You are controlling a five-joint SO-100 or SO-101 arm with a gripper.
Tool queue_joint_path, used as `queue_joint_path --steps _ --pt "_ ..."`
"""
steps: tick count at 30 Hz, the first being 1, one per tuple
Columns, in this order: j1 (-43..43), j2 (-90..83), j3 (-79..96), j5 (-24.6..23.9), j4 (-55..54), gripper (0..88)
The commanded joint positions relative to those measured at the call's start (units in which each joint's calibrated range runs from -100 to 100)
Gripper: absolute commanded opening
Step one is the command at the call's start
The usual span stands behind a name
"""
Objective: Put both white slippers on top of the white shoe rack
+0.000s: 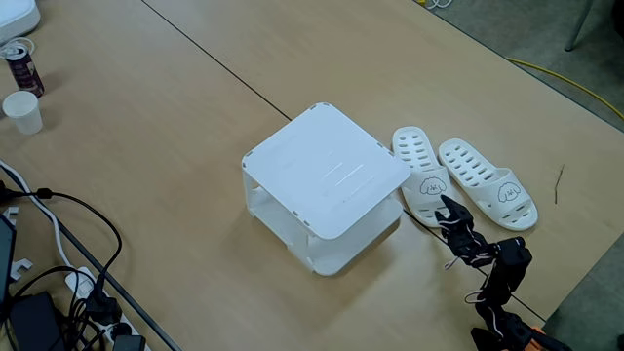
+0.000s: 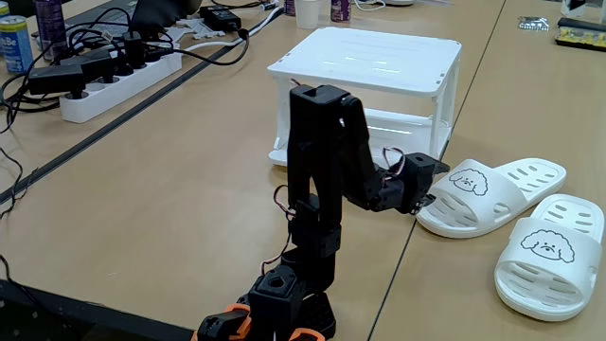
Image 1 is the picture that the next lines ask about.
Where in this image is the black cable with ferrite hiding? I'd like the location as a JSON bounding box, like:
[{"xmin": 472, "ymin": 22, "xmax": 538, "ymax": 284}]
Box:
[{"xmin": 0, "ymin": 187, "xmax": 123, "ymax": 293}]

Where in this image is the white paper cup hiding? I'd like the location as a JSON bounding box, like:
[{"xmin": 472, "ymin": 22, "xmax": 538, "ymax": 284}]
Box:
[{"xmin": 1, "ymin": 90, "xmax": 44, "ymax": 137}]

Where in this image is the purple drink can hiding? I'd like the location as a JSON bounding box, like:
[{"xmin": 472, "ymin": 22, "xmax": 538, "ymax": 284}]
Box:
[{"xmin": 3, "ymin": 43, "xmax": 46, "ymax": 98}]

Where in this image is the grey metal chair leg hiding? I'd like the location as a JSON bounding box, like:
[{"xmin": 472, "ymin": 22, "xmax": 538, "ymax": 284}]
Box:
[{"xmin": 564, "ymin": 0, "xmax": 597, "ymax": 53}]

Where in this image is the black power plug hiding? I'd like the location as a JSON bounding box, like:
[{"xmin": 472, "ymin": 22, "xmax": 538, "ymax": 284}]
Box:
[{"xmin": 85, "ymin": 285, "xmax": 123, "ymax": 327}]

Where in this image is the white slipper with dog print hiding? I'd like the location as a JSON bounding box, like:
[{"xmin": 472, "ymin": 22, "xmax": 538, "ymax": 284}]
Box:
[
  {"xmin": 437, "ymin": 137, "xmax": 540, "ymax": 233},
  {"xmin": 391, "ymin": 125, "xmax": 462, "ymax": 229}
]

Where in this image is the white flat box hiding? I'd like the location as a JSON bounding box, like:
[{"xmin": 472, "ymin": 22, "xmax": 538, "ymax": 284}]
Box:
[{"xmin": 0, "ymin": 0, "xmax": 42, "ymax": 46}]

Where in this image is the yellow cable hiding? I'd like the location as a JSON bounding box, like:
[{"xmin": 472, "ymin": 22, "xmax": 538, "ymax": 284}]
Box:
[{"xmin": 506, "ymin": 57, "xmax": 624, "ymax": 122}]

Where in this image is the dark laptop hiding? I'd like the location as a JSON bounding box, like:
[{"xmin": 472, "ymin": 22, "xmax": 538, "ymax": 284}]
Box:
[{"xmin": 0, "ymin": 214, "xmax": 17, "ymax": 306}]

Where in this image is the black plug-in power adapter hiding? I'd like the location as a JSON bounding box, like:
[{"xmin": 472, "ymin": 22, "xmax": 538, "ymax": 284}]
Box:
[{"xmin": 112, "ymin": 333, "xmax": 147, "ymax": 351}]

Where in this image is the white power strip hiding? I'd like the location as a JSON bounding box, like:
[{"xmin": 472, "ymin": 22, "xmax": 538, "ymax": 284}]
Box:
[{"xmin": 64, "ymin": 266, "xmax": 152, "ymax": 351}]

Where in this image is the white plastic shoe rack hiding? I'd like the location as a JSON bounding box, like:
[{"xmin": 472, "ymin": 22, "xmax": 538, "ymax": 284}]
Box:
[{"xmin": 241, "ymin": 101, "xmax": 412, "ymax": 278}]

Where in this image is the black power adapter brick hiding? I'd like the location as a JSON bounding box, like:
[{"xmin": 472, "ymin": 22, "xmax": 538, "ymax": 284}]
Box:
[{"xmin": 8, "ymin": 291, "xmax": 67, "ymax": 351}]

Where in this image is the thick white cable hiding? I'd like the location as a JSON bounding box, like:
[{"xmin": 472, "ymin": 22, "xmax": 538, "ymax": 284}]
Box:
[{"xmin": 0, "ymin": 160, "xmax": 74, "ymax": 274}]

